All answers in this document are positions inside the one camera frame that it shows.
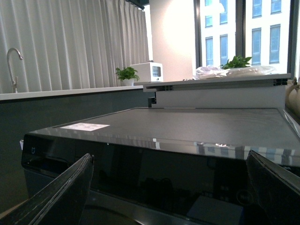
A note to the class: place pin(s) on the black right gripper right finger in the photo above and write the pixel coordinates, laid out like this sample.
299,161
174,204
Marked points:
277,189

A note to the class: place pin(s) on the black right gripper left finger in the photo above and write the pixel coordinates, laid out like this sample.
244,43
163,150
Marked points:
61,202

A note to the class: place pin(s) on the grey front-load washing machine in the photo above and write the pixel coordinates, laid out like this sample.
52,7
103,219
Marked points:
162,166

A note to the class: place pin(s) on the white raised table top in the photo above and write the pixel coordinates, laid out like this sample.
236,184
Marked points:
263,91

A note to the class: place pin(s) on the beige quilted cloth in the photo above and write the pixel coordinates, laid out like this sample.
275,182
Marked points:
292,96

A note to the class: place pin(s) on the white kitchen countertop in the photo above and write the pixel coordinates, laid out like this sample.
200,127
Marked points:
53,93

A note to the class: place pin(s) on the chrome gooseneck faucet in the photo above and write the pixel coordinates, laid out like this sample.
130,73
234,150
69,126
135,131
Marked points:
13,78

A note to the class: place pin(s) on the green potted plant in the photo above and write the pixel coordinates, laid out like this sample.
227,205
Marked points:
127,76
236,62

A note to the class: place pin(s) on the plastic wrapped bundle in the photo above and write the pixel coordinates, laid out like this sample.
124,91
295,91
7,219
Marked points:
215,72

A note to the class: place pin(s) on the white pleated curtain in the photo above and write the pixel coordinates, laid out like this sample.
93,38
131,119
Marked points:
70,44

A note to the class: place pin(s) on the white toaster oven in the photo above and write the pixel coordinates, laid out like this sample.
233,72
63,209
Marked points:
149,72

